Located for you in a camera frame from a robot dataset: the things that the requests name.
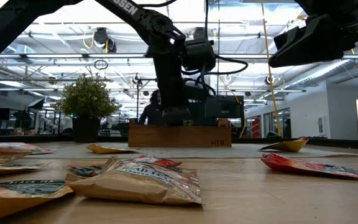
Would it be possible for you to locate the person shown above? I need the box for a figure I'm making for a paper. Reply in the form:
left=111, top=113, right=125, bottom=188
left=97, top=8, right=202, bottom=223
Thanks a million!
left=138, top=89, right=164, bottom=126

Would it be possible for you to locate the red object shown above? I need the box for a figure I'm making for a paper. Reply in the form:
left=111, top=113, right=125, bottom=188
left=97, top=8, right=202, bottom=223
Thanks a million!
left=252, top=118, right=260, bottom=139

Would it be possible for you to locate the red strawberry tea bag sachet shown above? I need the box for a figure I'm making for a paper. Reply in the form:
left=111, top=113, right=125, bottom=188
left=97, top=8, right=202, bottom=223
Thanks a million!
left=0, top=142, right=55, bottom=156
left=260, top=152, right=358, bottom=183
left=68, top=154, right=183, bottom=177

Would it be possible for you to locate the yellow cable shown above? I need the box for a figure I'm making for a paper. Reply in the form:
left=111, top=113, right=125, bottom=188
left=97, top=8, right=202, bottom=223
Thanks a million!
left=259, top=0, right=282, bottom=138

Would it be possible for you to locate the green potted artificial plant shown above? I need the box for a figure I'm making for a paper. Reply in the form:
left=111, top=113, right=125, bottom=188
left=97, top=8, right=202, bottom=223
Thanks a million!
left=54, top=74, right=121, bottom=143

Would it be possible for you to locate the wooden compartment tray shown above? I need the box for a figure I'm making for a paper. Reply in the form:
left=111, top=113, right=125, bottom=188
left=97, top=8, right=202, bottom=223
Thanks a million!
left=128, top=118, right=232, bottom=148

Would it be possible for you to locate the hanging black cable ring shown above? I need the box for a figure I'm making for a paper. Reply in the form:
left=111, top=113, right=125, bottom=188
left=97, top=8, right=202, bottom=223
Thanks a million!
left=93, top=59, right=109, bottom=71

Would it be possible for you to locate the brown vanilla tea bag sachet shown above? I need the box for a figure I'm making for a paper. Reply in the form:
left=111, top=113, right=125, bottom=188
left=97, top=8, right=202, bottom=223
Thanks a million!
left=65, top=156, right=203, bottom=206
left=0, top=146, right=33, bottom=163

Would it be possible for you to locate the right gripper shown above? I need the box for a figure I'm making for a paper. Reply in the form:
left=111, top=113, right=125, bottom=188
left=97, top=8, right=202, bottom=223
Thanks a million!
left=268, top=0, right=358, bottom=68

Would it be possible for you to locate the black ceiling cable reel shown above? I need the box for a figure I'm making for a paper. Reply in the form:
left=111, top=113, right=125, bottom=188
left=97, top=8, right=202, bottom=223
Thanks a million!
left=193, top=27, right=207, bottom=40
left=93, top=27, right=117, bottom=54

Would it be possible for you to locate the black metal frame stand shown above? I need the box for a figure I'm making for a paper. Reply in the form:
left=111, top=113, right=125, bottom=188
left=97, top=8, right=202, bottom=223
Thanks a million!
left=135, top=77, right=155, bottom=125

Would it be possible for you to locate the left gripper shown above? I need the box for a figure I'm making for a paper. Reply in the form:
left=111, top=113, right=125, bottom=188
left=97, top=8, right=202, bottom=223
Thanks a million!
left=154, top=79, right=211, bottom=126

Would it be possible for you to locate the orange tea bag sachet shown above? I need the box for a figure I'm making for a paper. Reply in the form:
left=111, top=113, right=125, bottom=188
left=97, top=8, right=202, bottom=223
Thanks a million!
left=85, top=144, right=138, bottom=155
left=259, top=136, right=310, bottom=153
left=0, top=161, right=42, bottom=177
left=0, top=179, right=74, bottom=224

